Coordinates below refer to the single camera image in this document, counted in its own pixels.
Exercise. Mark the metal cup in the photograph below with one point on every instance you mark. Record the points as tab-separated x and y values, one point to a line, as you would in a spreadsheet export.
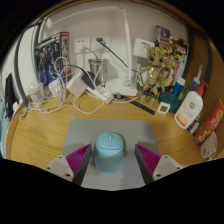
98	71

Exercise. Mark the white power strip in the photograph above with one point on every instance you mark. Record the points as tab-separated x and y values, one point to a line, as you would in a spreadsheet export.
101	95

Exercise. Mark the blue bottle with white cap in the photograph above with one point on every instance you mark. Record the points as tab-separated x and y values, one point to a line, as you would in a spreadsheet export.
178	88

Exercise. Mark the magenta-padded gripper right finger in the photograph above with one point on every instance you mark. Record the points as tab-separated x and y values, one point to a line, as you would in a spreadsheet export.
148	160

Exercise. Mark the clear plastic jar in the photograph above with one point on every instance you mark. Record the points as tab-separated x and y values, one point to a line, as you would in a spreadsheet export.
36	93

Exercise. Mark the white wall socket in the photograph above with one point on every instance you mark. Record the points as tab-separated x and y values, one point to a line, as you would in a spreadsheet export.
105	43
81	45

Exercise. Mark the black ruler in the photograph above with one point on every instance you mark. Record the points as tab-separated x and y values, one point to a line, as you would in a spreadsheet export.
143	107

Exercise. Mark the white wall-mounted box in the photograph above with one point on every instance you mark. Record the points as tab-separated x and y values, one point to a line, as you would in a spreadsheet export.
144	47

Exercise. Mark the white desk lamp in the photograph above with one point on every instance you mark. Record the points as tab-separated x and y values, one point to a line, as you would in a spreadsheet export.
121	88

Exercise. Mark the colourful printed boxes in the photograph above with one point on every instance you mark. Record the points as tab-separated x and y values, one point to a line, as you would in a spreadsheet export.
175	50

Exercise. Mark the small white charger block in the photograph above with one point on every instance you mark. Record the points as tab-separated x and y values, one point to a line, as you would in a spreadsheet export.
56	88

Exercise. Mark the dark bottle with white nozzle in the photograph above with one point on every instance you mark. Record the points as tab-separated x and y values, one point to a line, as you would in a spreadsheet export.
195	83

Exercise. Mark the blue robot model kit box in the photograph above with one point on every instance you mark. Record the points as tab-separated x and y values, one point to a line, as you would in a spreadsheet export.
50	56

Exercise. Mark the dark green round container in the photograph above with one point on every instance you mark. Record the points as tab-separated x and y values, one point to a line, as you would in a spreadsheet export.
171	100

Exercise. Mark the white mug with face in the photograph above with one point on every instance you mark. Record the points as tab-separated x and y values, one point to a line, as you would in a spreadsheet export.
209	146

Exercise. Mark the white lotion pump bottle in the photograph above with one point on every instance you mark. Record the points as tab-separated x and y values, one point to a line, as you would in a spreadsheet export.
188	111

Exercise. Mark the small white square clock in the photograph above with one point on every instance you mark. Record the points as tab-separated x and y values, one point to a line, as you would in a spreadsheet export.
163	108

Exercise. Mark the brown tree creature figurine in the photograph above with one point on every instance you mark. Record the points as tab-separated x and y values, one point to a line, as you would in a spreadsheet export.
153	73

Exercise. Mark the red yellow snack can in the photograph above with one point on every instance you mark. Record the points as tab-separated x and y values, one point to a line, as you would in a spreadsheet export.
210	125

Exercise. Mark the grey mouse pad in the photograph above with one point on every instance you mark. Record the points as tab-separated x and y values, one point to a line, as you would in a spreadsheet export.
110	126

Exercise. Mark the dark grey metal frame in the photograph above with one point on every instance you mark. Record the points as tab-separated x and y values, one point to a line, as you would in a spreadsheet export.
17	66

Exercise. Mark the large white charger block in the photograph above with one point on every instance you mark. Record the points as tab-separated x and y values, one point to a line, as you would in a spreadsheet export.
76	85

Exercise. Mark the light blue computer mouse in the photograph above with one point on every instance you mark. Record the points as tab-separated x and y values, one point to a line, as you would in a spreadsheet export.
110	155

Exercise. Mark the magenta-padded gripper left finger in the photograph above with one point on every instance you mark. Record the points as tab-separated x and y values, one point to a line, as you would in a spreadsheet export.
78	160

